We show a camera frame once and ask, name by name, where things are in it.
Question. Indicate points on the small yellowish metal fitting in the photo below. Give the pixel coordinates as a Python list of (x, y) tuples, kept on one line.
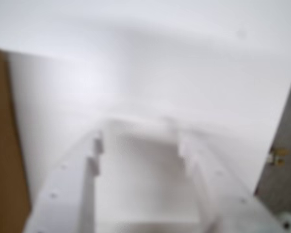
[(279, 156)]

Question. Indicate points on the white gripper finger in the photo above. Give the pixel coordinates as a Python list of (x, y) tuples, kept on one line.
[(225, 196), (65, 194)]

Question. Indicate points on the brown cardboard box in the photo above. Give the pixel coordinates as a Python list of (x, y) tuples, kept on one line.
[(4, 145)]

